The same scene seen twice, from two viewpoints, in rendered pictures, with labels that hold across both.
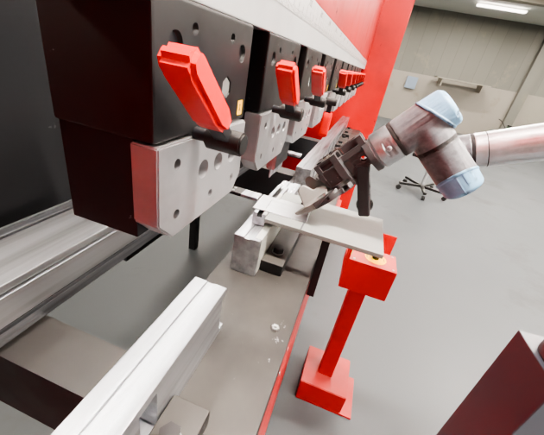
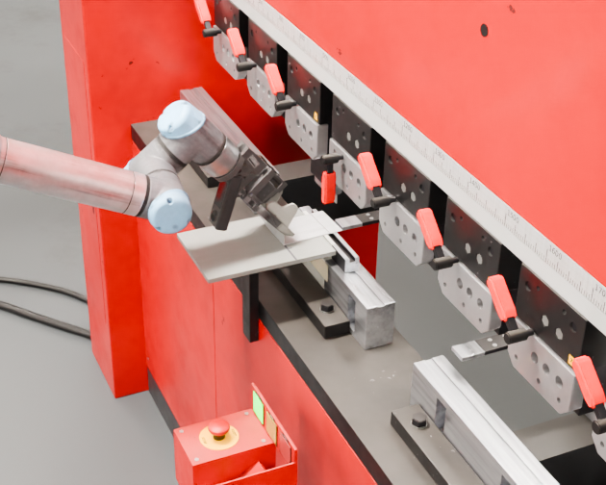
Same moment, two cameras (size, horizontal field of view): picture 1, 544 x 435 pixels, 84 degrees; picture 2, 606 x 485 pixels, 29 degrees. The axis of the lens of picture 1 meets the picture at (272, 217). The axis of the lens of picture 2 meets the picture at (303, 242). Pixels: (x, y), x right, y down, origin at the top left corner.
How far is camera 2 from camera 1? 270 cm
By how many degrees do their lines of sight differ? 111
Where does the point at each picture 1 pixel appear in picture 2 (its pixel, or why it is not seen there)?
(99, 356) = (287, 174)
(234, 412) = (201, 195)
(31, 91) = not seen: hidden behind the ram
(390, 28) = not seen: outside the picture
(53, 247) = not seen: hidden behind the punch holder
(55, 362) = (298, 165)
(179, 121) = (218, 23)
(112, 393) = (235, 135)
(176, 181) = (216, 40)
